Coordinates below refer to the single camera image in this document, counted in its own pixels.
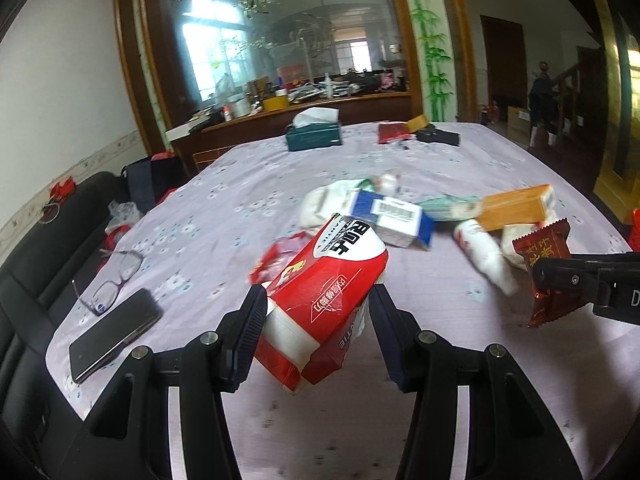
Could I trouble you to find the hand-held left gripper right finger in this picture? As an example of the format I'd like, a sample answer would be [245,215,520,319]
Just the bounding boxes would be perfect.
[369,284,583,480]

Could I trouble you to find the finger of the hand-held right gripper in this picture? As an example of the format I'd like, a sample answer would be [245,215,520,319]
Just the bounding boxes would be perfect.
[531,251,640,304]

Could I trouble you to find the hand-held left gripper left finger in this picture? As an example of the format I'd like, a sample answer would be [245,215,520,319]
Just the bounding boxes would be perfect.
[55,284,268,480]

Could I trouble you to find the dark red snack packet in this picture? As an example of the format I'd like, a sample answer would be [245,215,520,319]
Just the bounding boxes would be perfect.
[512,217,587,329]

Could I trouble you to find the red white tissue pack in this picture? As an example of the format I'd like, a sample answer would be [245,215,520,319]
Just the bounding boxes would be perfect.
[252,213,390,393]

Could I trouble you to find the orange carton box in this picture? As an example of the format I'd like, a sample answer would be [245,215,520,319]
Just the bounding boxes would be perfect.
[475,184,557,233]

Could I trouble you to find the blue white carton box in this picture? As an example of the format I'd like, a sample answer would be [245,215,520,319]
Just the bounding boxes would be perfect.
[345,187,436,252]

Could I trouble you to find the red plastic wrapper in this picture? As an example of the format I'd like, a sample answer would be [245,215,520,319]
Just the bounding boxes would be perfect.
[249,232,313,287]

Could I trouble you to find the white plastic bottle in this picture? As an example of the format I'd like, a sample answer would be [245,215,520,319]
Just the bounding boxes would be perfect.
[453,218,521,296]

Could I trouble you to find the teal wet wipes packet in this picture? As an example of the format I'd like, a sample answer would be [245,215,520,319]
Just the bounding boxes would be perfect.
[416,195,485,224]

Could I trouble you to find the black smartphone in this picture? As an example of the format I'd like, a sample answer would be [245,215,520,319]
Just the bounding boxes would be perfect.
[68,288,164,384]

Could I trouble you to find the white green plastic bag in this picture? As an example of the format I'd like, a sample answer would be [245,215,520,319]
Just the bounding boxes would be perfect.
[299,178,376,239]

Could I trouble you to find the purple floral tablecloth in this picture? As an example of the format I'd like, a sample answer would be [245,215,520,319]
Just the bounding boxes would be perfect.
[45,121,634,480]

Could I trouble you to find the eyeglasses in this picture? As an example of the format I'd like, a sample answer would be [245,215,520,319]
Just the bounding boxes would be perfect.
[71,248,147,316]

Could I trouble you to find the crumpled red white wrapper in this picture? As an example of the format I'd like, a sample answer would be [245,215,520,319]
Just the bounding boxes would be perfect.
[371,169,404,197]

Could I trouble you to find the cardboard box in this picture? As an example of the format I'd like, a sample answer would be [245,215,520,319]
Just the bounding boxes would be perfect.
[507,105,534,144]

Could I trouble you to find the dark bag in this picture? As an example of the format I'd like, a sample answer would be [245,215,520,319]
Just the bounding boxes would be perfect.
[121,152,190,214]

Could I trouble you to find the black pouch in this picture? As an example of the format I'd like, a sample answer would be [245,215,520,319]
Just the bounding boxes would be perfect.
[415,127,461,147]

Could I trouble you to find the wooden staircase railing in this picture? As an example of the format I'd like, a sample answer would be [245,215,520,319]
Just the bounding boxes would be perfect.
[550,45,607,137]

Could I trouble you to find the flat red packet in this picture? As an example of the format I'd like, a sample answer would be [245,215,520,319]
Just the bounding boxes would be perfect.
[377,121,417,145]

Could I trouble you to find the teal tissue box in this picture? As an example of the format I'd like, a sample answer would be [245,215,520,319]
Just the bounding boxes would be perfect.
[285,108,344,153]

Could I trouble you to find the wooden sideboard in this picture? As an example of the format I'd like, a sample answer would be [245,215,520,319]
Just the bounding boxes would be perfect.
[169,91,414,173]

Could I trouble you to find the black sofa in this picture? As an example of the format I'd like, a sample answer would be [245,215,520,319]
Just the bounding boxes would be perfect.
[0,170,132,480]

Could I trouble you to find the wooden door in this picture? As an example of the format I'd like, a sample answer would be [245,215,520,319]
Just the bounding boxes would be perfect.
[480,14,529,127]

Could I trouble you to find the small red object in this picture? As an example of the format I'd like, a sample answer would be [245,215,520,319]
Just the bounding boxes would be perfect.
[47,177,77,202]

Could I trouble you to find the golden door frame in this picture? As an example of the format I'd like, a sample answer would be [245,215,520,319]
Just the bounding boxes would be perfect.
[584,0,640,223]

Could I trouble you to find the bamboo print wall panel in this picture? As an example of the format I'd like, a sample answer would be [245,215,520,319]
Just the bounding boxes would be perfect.
[397,0,457,124]

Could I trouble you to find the wood framed wall mirror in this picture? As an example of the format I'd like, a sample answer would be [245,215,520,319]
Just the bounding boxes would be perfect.
[112,0,482,162]

